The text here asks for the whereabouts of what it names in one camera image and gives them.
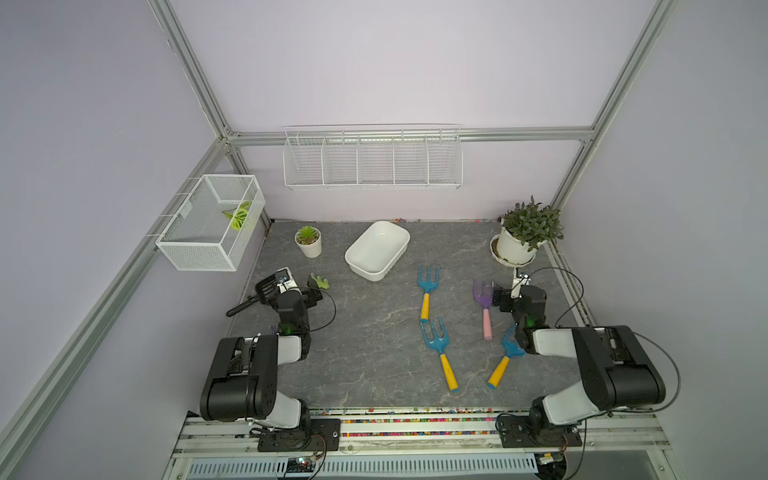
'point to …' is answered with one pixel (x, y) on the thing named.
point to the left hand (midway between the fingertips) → (298, 282)
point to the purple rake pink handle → (485, 301)
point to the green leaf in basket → (238, 214)
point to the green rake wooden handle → (322, 283)
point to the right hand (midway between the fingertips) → (512, 283)
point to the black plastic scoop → (250, 299)
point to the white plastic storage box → (377, 250)
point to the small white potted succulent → (309, 241)
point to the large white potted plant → (524, 229)
